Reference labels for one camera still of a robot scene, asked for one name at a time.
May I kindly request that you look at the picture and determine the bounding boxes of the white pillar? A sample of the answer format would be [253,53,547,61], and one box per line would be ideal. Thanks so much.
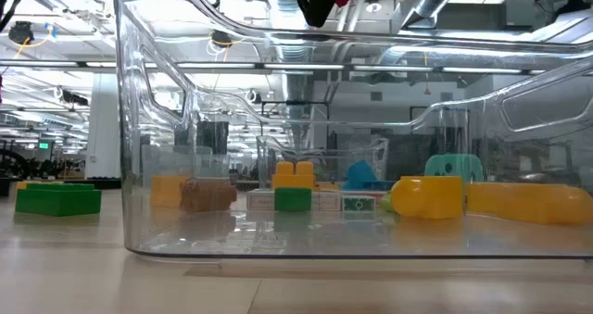
[85,72,122,180]

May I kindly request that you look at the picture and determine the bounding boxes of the small dark green brick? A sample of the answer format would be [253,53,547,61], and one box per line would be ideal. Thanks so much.
[274,187,312,212]

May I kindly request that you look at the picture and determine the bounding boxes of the small mint brick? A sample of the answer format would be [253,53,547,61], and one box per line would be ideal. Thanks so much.
[341,195,376,212]

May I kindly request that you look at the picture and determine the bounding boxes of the black upright panel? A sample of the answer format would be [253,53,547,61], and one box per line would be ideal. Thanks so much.
[196,120,230,156]

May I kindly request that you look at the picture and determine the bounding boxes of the clear plastic bin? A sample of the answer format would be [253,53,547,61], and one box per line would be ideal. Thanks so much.
[113,0,593,262]
[256,135,389,191]

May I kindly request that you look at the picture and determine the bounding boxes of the black ceiling device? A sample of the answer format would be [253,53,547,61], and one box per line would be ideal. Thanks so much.
[7,20,34,45]
[210,29,233,50]

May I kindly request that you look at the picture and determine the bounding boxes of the black aluminium table frame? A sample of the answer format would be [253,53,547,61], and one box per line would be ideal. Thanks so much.
[0,177,122,197]

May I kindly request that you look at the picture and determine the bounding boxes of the green toy block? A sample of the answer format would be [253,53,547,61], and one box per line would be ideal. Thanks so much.
[15,182,102,217]

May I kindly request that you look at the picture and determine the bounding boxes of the yellow sloped toy block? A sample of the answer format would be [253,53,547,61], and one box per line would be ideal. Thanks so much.
[465,182,593,226]

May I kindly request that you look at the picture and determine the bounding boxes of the yellow two-stud toy block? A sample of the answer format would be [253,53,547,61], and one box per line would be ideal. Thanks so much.
[271,160,317,191]

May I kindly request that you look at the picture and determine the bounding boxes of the brown toy block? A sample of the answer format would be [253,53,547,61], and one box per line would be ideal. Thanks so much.
[179,178,238,213]

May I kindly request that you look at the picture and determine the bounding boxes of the playing card deck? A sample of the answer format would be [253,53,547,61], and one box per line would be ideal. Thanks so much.
[246,189,343,212]
[341,189,390,197]

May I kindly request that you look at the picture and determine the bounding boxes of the ceiling light strip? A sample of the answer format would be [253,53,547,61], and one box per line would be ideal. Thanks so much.
[263,63,345,71]
[442,67,523,75]
[352,65,435,73]
[0,59,80,69]
[178,62,257,69]

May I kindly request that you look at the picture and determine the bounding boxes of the silver corrugated duct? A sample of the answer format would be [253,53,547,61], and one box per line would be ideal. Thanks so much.
[266,0,316,116]

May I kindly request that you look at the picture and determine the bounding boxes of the cyan foam die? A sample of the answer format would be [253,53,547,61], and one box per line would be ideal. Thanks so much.
[424,154,485,183]

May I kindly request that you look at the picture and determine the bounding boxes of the small clear plastic container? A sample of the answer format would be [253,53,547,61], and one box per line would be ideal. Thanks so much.
[141,144,231,181]

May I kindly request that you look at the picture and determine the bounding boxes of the blue sloped toy block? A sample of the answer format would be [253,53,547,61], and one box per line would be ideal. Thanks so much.
[342,159,380,191]

